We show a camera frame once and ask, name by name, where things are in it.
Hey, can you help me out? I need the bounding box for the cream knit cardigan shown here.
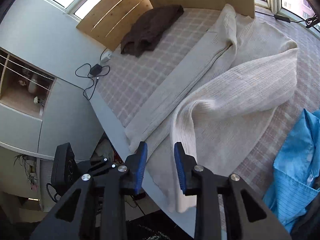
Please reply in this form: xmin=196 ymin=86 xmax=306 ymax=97
xmin=125 ymin=5 xmax=298 ymax=213

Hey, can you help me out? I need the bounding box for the black power adapter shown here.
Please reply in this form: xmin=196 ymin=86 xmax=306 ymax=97
xmin=89 ymin=64 xmax=102 ymax=76

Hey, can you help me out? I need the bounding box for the white power strip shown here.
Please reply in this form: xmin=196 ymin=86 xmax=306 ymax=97
xmin=100 ymin=50 xmax=113 ymax=64

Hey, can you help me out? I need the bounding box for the light blue shirt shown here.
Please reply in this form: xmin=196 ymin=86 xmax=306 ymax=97
xmin=263 ymin=109 xmax=319 ymax=232

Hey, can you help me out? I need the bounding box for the brown folded garment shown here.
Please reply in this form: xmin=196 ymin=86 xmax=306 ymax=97
xmin=120 ymin=4 xmax=184 ymax=57

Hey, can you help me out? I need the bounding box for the pine slatted headboard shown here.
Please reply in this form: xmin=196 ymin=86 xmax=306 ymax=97
xmin=76 ymin=0 xmax=152 ymax=51

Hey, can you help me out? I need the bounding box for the black cable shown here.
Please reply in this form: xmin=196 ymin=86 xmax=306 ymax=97
xmin=75 ymin=47 xmax=111 ymax=101

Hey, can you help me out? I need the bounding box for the black inline cable controller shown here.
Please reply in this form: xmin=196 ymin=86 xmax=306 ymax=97
xmin=274 ymin=15 xmax=291 ymax=23

